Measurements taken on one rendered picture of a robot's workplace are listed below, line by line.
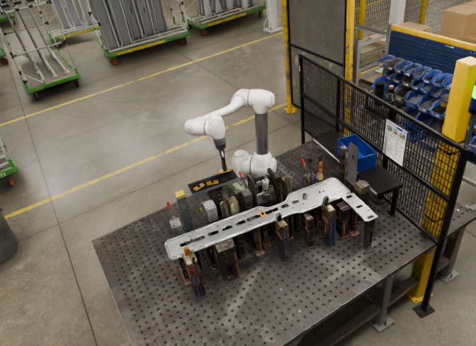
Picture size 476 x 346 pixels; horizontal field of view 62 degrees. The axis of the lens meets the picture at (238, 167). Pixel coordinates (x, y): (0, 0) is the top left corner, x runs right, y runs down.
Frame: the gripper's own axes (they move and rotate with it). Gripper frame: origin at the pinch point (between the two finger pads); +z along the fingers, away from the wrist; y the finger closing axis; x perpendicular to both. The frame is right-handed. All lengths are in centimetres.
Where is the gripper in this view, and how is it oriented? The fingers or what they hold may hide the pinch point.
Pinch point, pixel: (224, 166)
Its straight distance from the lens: 290.1
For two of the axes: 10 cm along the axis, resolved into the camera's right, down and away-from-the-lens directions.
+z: 1.2, 8.0, 5.8
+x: 9.7, -2.1, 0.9
